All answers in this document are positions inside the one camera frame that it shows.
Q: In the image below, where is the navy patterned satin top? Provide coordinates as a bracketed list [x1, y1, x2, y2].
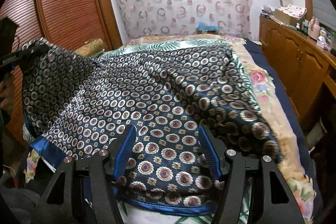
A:
[22, 40, 281, 216]

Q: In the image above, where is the person left hand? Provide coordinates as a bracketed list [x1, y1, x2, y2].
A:
[0, 73, 15, 115]

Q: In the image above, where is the navy bed sheet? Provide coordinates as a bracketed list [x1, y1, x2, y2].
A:
[244, 39, 323, 221]

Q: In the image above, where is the floral bed blanket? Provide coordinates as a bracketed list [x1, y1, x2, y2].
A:
[31, 35, 316, 223]

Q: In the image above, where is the palm leaf print cloth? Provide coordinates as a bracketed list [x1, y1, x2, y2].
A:
[84, 40, 259, 223]

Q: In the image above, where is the gold patterned pillow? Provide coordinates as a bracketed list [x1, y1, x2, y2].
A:
[74, 38, 105, 57]

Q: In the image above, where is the wooden sideboard cabinet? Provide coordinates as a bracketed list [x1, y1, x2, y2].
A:
[259, 16, 335, 121]

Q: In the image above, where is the pink tissue box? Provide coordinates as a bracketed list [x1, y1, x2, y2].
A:
[317, 40, 330, 51]

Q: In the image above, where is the blue item on box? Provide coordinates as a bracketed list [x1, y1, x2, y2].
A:
[196, 22, 218, 35]

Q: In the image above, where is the pink thermos jug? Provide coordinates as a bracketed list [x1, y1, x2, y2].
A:
[308, 16, 321, 40]

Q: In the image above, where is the cardboard box with cloth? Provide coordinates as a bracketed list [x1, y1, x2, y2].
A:
[274, 4, 307, 26]

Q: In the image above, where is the grey window blind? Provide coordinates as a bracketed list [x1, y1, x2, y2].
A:
[312, 0, 336, 31]

